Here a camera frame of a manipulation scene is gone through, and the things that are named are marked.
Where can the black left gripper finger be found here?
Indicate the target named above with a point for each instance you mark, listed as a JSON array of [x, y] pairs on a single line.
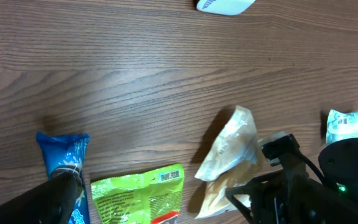
[[51, 202]]

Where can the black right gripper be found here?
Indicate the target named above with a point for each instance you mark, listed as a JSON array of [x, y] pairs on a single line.
[[273, 198]]

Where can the blue Oreo cookie pack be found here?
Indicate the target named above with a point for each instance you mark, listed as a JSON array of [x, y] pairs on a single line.
[[66, 153]]

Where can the beige paper-like bag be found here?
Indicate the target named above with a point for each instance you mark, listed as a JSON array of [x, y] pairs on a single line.
[[232, 161]]

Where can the teal tissue pack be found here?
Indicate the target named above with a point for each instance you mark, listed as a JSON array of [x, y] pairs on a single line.
[[341, 126]]

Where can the green snack packet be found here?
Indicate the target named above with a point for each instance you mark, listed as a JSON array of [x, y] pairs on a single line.
[[152, 197]]

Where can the white barcode scanner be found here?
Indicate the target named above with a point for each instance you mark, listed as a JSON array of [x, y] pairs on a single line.
[[224, 7]]

